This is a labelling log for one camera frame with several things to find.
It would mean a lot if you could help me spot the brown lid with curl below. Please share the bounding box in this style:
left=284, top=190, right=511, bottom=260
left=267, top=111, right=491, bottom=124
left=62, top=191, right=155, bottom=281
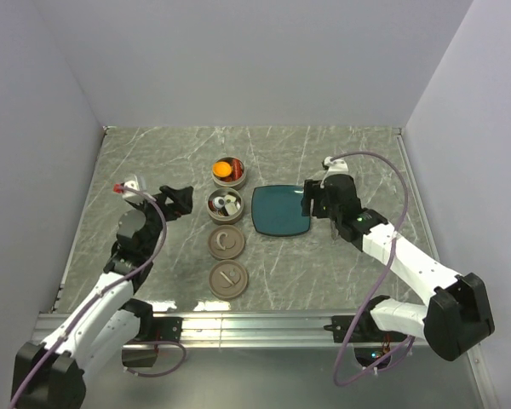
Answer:
left=207, top=225, right=245, bottom=260

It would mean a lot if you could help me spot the purple cable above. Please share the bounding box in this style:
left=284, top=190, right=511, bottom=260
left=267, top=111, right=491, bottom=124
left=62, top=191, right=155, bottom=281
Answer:
left=10, top=189, right=188, bottom=409
left=325, top=152, right=416, bottom=388

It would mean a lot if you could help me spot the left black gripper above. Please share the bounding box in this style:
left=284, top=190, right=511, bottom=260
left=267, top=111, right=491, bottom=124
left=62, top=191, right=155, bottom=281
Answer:
left=131, top=185, right=192, bottom=256

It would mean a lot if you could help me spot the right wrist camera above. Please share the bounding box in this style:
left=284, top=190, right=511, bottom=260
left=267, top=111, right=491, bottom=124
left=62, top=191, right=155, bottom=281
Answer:
left=319, top=156, right=349, bottom=188

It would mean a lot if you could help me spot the metal round container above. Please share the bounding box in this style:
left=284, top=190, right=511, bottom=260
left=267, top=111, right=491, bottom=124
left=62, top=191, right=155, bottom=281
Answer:
left=206, top=187, right=244, bottom=225
left=211, top=157, right=248, bottom=189

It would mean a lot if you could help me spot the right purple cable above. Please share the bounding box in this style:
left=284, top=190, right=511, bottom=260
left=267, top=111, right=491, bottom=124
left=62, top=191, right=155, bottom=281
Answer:
left=325, top=152, right=416, bottom=388

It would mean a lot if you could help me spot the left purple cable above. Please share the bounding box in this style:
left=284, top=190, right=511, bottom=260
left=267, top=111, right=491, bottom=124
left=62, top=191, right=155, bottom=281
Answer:
left=10, top=189, right=188, bottom=409

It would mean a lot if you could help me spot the orange half fruit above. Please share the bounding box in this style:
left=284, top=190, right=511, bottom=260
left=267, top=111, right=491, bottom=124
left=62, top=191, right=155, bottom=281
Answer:
left=212, top=161, right=233, bottom=178

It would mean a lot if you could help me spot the teal square plate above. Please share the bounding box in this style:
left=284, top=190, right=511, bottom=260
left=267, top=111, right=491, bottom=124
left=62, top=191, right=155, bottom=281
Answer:
left=251, top=185, right=310, bottom=237

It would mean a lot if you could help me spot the far metal round container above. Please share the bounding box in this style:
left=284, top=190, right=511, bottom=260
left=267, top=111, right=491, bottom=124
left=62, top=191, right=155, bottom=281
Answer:
left=211, top=157, right=248, bottom=189

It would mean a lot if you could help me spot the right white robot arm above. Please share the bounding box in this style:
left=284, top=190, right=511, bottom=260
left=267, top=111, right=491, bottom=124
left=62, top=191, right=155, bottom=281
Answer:
left=301, top=175, right=495, bottom=361

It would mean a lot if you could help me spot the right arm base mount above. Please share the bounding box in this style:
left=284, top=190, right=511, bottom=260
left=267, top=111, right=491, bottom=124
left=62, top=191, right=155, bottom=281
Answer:
left=325, top=314, right=410, bottom=344

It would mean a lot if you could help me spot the brown lid with bar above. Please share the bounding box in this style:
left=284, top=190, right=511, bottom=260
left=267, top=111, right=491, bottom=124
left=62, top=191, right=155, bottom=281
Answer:
left=209, top=260, right=249, bottom=301

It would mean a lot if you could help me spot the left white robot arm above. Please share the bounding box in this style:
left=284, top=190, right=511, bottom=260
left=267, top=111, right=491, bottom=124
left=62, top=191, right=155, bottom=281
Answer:
left=9, top=178, right=193, bottom=408

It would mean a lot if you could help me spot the white rice block seaweed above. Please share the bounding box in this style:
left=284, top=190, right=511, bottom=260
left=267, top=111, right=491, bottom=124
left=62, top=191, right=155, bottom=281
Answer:
left=223, top=202, right=239, bottom=216

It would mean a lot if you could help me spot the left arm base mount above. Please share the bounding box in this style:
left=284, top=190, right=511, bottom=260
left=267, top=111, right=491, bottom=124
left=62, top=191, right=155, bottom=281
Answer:
left=121, top=315, right=183, bottom=369

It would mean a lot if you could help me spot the blue white small bowl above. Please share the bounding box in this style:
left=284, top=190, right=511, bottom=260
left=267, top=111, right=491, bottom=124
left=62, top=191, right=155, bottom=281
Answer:
left=212, top=197, right=226, bottom=209

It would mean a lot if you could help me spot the aluminium front rail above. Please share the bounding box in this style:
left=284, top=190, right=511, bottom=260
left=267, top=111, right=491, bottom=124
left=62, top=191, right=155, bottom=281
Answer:
left=36, top=309, right=480, bottom=349

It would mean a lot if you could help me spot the red sausage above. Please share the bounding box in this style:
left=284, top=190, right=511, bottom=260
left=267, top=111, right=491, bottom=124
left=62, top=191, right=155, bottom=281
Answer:
left=232, top=158, right=244, bottom=181

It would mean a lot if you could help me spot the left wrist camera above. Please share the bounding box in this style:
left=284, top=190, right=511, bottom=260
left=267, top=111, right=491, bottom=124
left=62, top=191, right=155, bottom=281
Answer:
left=113, top=175, right=146, bottom=204

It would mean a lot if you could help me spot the near metal round container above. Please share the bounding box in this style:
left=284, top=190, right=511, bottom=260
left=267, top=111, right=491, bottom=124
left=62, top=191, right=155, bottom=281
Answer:
left=206, top=187, right=244, bottom=225

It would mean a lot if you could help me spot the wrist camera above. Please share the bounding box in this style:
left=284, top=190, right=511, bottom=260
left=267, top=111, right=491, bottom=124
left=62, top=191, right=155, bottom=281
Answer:
left=113, top=175, right=146, bottom=204
left=319, top=156, right=349, bottom=188

